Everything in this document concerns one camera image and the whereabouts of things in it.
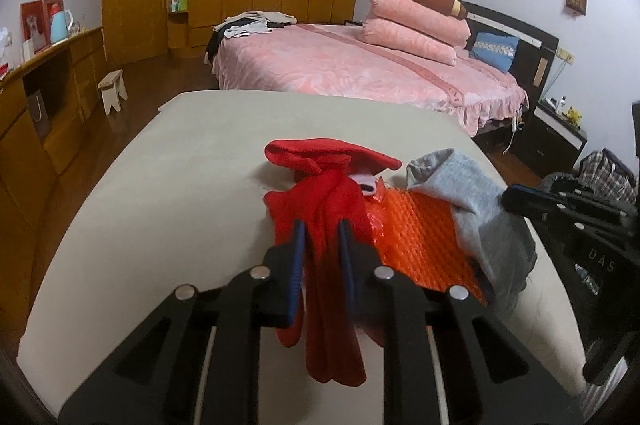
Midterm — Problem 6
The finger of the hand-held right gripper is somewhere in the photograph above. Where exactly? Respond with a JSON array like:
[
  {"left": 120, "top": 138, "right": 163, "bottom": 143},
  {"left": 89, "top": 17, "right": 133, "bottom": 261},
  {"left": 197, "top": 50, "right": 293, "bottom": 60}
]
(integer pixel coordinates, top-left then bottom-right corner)
[
  {"left": 509, "top": 184, "right": 633, "bottom": 222},
  {"left": 501, "top": 188, "right": 640, "bottom": 251}
]

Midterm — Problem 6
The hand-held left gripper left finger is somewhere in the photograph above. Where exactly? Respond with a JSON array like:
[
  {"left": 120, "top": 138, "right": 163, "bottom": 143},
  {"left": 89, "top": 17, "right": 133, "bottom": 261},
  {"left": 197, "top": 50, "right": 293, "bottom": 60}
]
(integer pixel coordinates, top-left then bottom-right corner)
[{"left": 59, "top": 220, "right": 307, "bottom": 425}]

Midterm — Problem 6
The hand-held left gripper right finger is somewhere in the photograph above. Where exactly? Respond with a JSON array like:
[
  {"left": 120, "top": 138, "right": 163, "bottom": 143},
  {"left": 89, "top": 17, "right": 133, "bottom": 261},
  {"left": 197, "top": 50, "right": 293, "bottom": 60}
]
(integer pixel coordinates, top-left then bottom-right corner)
[{"left": 338, "top": 220, "right": 584, "bottom": 425}]

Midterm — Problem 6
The red sock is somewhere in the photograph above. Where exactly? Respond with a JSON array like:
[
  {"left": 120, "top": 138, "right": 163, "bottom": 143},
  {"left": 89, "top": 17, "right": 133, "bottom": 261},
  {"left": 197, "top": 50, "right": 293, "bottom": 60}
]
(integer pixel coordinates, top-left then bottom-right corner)
[
  {"left": 263, "top": 137, "right": 403, "bottom": 186},
  {"left": 263, "top": 169, "right": 387, "bottom": 387}
]

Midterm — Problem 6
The grey sock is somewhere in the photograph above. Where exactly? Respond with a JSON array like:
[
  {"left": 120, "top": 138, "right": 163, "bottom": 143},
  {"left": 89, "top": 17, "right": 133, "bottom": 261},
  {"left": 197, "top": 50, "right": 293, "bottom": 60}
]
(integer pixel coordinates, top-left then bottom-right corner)
[{"left": 405, "top": 148, "right": 539, "bottom": 322}]

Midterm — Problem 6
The pink sock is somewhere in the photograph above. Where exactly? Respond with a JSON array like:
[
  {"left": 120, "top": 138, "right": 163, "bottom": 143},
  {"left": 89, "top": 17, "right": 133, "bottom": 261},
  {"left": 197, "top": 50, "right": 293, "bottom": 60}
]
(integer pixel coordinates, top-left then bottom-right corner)
[{"left": 356, "top": 172, "right": 380, "bottom": 197}]

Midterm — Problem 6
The orange foam net sleeve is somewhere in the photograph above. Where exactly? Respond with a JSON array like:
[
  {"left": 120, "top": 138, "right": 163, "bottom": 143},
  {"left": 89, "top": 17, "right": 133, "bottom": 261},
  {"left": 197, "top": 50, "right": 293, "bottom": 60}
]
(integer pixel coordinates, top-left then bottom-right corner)
[{"left": 364, "top": 181, "right": 495, "bottom": 307}]

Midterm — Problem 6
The black bag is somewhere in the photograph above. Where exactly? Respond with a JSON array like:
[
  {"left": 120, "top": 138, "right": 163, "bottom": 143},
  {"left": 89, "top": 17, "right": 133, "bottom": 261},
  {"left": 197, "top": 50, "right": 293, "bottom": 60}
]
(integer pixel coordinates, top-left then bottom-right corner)
[{"left": 542, "top": 172, "right": 584, "bottom": 197}]

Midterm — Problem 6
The black nightstand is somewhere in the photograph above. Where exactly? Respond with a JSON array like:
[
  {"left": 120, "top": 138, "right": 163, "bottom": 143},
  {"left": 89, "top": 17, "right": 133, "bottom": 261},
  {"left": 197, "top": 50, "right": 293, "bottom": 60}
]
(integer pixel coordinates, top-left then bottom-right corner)
[{"left": 509, "top": 97, "right": 589, "bottom": 179}]

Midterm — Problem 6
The plaid bag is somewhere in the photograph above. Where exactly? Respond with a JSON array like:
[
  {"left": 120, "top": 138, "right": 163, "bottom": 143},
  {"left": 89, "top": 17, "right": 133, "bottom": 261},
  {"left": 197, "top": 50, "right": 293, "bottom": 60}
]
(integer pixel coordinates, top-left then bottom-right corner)
[{"left": 575, "top": 148, "right": 640, "bottom": 207}]

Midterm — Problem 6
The blue cushion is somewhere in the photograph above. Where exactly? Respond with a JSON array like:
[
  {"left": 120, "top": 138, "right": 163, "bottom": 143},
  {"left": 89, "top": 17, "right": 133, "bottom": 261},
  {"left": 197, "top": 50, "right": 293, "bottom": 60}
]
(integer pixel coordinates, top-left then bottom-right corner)
[{"left": 470, "top": 32, "right": 521, "bottom": 73}]

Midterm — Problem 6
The black headboard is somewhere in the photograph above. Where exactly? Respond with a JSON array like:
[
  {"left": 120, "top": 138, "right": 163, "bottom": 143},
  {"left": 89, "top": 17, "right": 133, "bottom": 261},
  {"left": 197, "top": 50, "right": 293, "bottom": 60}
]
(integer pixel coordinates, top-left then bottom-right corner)
[{"left": 457, "top": 0, "right": 561, "bottom": 111}]

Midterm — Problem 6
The bed with pink bedspread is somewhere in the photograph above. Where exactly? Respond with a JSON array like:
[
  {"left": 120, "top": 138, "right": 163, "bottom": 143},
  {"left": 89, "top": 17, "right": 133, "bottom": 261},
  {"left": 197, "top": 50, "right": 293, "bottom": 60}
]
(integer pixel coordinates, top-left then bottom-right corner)
[{"left": 207, "top": 21, "right": 531, "bottom": 142}]

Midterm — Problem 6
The pink pillow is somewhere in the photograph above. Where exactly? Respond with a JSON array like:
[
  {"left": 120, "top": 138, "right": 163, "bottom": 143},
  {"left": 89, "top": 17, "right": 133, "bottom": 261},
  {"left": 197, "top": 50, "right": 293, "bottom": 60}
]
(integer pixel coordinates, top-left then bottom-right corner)
[
  {"left": 361, "top": 18, "right": 459, "bottom": 66},
  {"left": 368, "top": 0, "right": 472, "bottom": 49}
]

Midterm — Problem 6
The black cloth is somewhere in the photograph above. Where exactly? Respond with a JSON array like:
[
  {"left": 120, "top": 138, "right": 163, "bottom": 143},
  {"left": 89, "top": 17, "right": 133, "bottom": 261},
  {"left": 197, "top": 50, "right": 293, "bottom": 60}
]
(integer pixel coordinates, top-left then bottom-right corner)
[{"left": 205, "top": 24, "right": 237, "bottom": 67}]

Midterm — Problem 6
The white cloth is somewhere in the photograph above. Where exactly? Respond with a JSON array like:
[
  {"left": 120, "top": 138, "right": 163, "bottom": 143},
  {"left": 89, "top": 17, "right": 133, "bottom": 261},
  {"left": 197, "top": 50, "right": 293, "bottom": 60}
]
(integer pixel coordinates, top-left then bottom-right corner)
[{"left": 223, "top": 18, "right": 272, "bottom": 40}]

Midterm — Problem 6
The small wooden stool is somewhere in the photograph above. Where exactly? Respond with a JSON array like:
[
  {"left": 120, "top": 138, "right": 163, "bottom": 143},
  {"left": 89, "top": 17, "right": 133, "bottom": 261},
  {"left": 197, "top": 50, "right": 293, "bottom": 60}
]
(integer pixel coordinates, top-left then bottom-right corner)
[{"left": 97, "top": 68, "right": 129, "bottom": 115}]

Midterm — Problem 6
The wooden sideboard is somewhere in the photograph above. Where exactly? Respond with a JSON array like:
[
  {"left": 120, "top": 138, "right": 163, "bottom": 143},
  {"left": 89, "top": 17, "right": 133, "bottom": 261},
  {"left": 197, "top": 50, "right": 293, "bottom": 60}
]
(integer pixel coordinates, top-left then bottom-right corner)
[{"left": 0, "top": 25, "right": 109, "bottom": 346}]

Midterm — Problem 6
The grey paper bag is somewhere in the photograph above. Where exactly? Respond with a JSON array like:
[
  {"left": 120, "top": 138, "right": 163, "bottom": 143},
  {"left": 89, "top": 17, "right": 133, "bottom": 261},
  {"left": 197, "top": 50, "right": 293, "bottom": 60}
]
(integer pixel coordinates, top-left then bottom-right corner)
[{"left": 27, "top": 88, "right": 51, "bottom": 137}]

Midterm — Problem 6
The blue thermos jug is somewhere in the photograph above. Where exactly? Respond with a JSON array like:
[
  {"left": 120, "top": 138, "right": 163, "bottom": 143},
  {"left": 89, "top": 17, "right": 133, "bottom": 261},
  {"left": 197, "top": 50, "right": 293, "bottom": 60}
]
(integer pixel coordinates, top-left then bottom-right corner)
[{"left": 48, "top": 3, "right": 76, "bottom": 45}]

